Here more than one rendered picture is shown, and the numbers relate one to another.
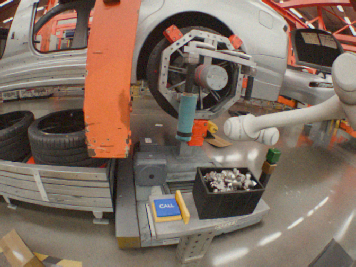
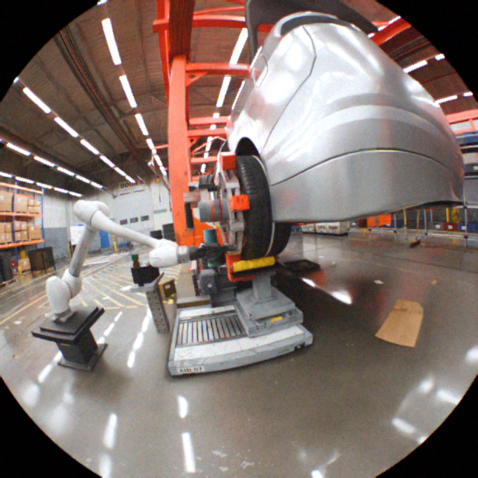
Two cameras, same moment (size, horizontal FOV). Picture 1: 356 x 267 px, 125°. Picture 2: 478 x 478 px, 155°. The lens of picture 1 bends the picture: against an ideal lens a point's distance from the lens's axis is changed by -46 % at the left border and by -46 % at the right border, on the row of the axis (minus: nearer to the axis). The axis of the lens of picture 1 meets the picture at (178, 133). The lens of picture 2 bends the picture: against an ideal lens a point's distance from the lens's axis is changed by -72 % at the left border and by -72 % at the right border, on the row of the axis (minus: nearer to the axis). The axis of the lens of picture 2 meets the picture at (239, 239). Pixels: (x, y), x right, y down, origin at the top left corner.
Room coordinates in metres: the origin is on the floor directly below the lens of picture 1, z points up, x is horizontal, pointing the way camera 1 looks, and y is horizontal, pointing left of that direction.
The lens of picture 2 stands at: (1.22, -1.30, 0.77)
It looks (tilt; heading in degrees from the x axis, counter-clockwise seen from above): 5 degrees down; 96
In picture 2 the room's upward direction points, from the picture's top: 7 degrees counter-clockwise
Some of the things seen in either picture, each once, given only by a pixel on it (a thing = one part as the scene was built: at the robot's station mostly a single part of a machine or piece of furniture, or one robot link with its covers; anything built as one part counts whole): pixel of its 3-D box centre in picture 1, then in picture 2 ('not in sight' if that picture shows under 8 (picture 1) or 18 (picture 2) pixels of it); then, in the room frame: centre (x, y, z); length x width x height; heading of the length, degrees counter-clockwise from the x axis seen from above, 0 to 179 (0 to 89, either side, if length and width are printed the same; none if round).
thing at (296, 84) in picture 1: (336, 88); not in sight; (3.50, -4.35, 1.49); 4.95 x 1.86 x 1.59; 108
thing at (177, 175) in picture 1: (181, 163); (263, 309); (1.21, -0.06, 0.13); 0.50 x 0.36 x 0.10; 108
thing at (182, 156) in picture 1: (184, 142); (261, 285); (1.21, -0.06, 0.32); 0.40 x 0.30 x 0.28; 108
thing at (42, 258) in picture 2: not in sight; (41, 260); (-7.64, 2.22, 0.48); 1.27 x 0.88 x 0.97; 19
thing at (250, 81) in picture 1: (249, 88); (188, 216); (0.88, -0.35, 0.83); 0.04 x 0.04 x 0.16
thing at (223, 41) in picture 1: (204, 75); (226, 209); (1.05, -0.11, 0.85); 0.54 x 0.07 x 0.54; 108
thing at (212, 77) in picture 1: (208, 76); (215, 210); (0.98, -0.13, 0.85); 0.21 x 0.14 x 0.14; 18
